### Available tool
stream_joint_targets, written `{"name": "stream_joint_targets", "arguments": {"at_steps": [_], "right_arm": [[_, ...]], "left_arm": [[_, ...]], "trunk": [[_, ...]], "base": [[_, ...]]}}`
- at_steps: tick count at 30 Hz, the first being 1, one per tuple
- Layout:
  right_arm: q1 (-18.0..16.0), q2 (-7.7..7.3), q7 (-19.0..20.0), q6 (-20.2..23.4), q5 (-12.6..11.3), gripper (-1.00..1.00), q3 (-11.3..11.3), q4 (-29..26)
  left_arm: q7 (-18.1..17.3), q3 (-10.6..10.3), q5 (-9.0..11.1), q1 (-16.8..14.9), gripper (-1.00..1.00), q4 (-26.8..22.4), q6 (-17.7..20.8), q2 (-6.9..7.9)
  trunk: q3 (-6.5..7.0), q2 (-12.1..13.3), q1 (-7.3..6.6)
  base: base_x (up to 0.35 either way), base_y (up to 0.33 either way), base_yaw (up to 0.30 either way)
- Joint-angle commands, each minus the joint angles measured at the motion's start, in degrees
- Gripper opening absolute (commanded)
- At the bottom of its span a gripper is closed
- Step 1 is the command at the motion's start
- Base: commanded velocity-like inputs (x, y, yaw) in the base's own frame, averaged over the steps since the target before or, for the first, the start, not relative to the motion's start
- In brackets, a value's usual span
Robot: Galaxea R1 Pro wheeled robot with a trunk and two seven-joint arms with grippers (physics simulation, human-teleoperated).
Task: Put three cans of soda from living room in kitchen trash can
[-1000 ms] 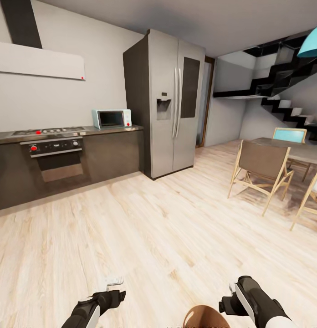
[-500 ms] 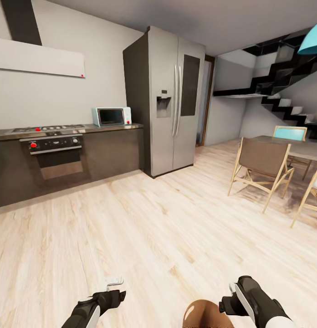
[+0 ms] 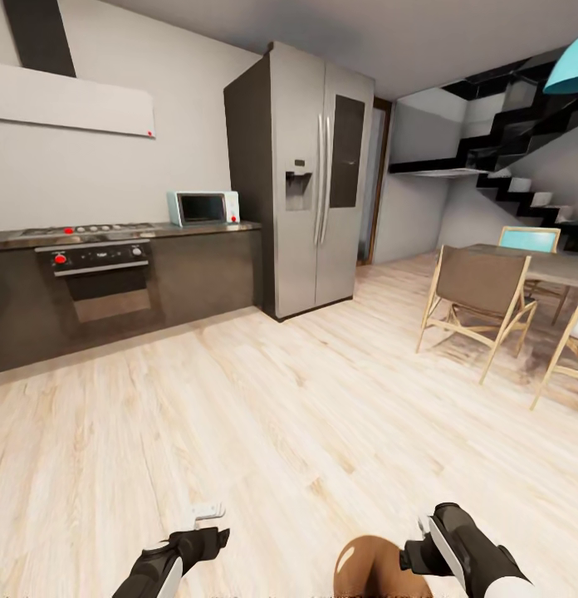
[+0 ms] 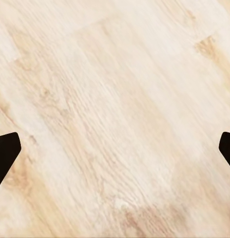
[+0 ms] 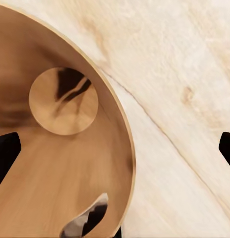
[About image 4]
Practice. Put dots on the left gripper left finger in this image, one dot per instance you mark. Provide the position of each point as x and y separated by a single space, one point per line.
10 147

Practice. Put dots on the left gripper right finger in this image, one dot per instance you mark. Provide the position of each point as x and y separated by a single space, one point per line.
224 146

